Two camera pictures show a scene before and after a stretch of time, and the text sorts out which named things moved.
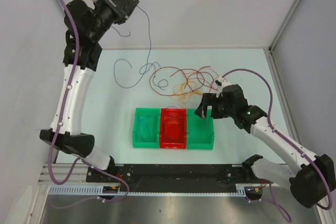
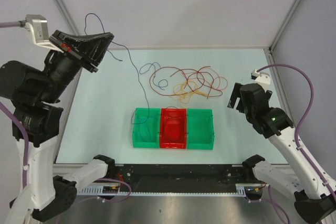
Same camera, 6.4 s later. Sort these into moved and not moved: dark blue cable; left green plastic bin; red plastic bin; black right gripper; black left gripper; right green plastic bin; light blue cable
Moved: black left gripper; dark blue cable; light blue cable; black right gripper
Not moved: red plastic bin; right green plastic bin; left green plastic bin
